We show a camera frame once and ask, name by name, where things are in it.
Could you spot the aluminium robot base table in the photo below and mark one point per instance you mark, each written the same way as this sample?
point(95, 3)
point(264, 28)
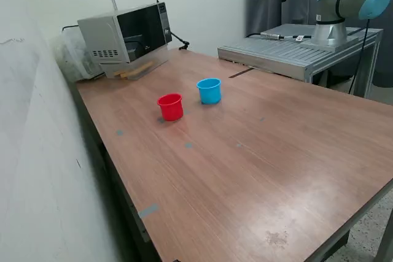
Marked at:
point(276, 53)

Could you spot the silver microwave oven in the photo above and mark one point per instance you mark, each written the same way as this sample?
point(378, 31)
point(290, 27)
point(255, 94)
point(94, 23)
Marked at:
point(101, 35)

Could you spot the long tape strip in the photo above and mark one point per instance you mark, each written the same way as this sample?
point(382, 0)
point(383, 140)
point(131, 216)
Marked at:
point(149, 210)

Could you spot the blue plastic cup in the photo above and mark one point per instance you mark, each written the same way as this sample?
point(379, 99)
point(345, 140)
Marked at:
point(210, 94)

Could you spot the long wooden stick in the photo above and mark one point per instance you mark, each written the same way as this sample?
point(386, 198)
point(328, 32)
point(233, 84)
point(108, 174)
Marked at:
point(139, 68)

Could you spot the red plastic cup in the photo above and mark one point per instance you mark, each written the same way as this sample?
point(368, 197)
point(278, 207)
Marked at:
point(170, 111)

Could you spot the translucent plastic storage bin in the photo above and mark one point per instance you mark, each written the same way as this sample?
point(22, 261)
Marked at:
point(70, 56)

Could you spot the dark grey curtain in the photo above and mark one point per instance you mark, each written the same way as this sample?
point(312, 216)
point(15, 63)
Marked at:
point(304, 4)

